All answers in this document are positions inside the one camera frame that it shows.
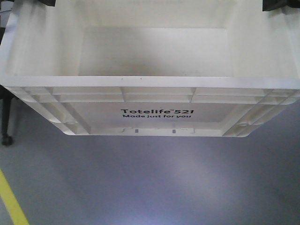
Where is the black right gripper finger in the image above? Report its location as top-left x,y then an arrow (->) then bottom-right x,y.
262,0 -> 300,11

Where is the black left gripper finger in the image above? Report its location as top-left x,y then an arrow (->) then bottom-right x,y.
38,0 -> 56,7

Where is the white Totelife plastic crate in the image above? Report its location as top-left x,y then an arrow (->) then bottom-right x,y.
0,0 -> 300,137

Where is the black caster chair leg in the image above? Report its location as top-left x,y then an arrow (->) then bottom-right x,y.
0,25 -> 14,147

